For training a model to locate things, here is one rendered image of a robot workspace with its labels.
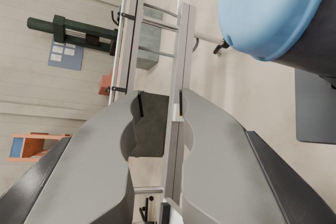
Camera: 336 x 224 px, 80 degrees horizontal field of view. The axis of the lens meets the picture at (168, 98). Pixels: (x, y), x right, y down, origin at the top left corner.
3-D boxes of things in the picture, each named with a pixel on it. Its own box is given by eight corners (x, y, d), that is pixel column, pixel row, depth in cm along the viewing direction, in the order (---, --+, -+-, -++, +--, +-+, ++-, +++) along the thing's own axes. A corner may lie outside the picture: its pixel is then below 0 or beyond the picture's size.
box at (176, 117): (187, 122, 138) (175, 121, 134) (183, 122, 142) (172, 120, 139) (188, 104, 139) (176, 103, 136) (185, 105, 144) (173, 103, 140)
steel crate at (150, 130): (153, 97, 359) (112, 91, 332) (178, 92, 264) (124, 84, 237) (147, 145, 350) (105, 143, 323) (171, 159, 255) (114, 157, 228)
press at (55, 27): (125, 40, 757) (34, 18, 646) (131, 29, 670) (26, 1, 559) (123, 60, 744) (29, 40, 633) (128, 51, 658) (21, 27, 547)
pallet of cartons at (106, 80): (121, 73, 736) (101, 70, 709) (128, 65, 627) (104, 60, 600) (118, 97, 722) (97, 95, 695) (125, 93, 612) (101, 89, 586)
